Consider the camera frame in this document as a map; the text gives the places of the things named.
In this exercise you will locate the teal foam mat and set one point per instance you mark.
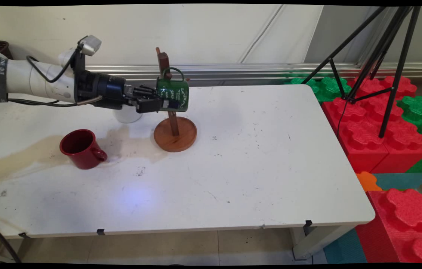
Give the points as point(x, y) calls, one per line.
point(401, 181)
point(345, 248)

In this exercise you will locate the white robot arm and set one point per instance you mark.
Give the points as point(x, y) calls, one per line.
point(24, 78)

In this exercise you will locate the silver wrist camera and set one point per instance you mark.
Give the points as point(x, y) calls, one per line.
point(90, 45)

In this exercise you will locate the orange foam piece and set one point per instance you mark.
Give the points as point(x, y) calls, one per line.
point(367, 182)

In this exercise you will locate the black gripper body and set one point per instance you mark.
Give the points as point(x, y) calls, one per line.
point(106, 89)

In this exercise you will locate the white table leg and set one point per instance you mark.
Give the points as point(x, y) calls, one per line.
point(319, 239)

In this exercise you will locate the green enamel mug white print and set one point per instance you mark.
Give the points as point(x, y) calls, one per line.
point(179, 93)

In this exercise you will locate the black table edge clip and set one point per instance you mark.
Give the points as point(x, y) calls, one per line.
point(24, 235)
point(101, 232)
point(308, 223)

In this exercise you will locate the red ceramic mug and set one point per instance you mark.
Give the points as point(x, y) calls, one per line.
point(85, 157)

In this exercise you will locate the aluminium rail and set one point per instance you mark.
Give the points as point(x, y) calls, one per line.
point(270, 71)

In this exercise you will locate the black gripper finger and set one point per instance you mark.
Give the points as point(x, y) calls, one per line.
point(147, 91)
point(151, 105)

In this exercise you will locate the large red foam block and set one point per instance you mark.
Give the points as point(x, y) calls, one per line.
point(367, 142)

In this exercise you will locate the wooden mug tree stand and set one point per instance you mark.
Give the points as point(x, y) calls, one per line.
point(175, 136)

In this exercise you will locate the black tripod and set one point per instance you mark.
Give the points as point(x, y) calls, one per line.
point(392, 93)

